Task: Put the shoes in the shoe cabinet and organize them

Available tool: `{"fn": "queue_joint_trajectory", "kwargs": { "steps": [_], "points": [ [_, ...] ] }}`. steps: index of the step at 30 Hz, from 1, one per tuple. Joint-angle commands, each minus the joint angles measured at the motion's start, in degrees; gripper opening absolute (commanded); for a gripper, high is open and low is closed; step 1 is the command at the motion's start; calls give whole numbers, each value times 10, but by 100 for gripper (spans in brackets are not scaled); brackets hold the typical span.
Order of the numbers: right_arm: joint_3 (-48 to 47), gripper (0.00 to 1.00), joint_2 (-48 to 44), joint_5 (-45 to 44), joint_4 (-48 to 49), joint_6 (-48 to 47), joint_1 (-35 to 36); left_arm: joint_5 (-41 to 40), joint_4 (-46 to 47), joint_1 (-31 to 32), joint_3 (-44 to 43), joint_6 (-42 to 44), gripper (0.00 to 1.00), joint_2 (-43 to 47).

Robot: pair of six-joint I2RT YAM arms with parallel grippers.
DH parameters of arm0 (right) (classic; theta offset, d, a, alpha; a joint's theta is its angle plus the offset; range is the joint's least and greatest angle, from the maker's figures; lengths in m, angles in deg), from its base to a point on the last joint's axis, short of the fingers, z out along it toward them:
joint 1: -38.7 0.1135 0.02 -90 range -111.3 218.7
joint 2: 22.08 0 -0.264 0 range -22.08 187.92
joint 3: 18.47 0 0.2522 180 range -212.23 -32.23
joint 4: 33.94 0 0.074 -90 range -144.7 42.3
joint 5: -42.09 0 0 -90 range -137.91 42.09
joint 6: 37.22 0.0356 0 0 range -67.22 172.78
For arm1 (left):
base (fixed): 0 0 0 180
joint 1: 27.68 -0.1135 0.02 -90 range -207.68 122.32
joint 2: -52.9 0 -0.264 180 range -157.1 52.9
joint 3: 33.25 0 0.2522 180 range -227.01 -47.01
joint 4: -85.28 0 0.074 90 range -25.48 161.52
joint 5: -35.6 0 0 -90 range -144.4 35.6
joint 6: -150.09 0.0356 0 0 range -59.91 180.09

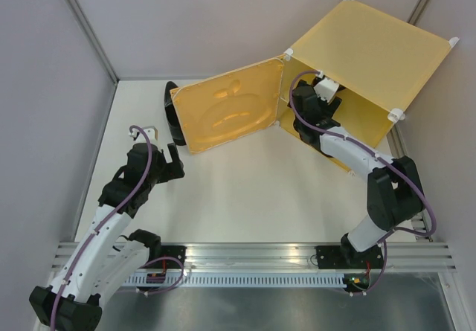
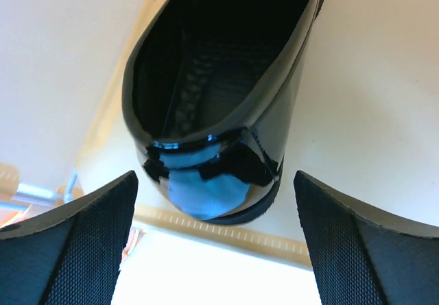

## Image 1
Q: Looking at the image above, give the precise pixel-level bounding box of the white slotted cable duct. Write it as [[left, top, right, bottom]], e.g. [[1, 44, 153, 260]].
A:
[[123, 271, 347, 289]]

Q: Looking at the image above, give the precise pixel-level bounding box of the yellow plastic shoe cabinet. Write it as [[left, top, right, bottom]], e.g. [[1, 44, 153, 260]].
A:
[[277, 0, 460, 178]]

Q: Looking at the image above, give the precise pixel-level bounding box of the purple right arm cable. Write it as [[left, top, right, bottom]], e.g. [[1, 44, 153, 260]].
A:
[[289, 69, 438, 250]]

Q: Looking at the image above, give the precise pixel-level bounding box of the black leather shoe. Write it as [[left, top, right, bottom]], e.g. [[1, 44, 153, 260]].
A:
[[164, 81, 186, 146]]

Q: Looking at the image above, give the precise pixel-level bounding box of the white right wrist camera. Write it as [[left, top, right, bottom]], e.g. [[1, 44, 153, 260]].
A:
[[314, 74, 340, 103]]

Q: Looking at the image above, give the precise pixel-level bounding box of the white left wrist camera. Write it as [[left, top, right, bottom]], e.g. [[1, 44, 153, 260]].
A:
[[129, 125, 158, 146]]

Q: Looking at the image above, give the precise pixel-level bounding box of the aluminium frame post left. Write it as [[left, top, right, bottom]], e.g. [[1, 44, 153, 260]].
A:
[[65, 0, 120, 86]]

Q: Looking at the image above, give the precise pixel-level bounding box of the yellow cabinet door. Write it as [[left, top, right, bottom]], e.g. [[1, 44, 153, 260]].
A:
[[171, 56, 284, 154]]

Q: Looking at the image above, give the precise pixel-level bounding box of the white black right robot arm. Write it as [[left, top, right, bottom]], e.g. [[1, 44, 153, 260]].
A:
[[289, 80, 425, 268]]

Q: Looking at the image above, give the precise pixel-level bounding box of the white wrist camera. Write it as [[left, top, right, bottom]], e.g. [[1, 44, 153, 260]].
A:
[[314, 74, 340, 103], [129, 125, 158, 146]]

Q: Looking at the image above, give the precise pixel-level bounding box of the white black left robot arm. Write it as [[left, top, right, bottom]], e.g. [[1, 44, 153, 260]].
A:
[[29, 142, 184, 330]]

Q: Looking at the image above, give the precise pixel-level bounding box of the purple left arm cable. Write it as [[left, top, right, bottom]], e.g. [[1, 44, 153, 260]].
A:
[[50, 123, 187, 327]]

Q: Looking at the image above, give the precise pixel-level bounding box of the aluminium mounting rail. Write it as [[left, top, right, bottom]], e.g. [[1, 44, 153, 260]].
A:
[[51, 241, 457, 272]]

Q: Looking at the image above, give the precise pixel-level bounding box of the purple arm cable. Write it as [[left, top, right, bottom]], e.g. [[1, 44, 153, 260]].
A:
[[50, 123, 187, 327], [289, 69, 438, 250]]

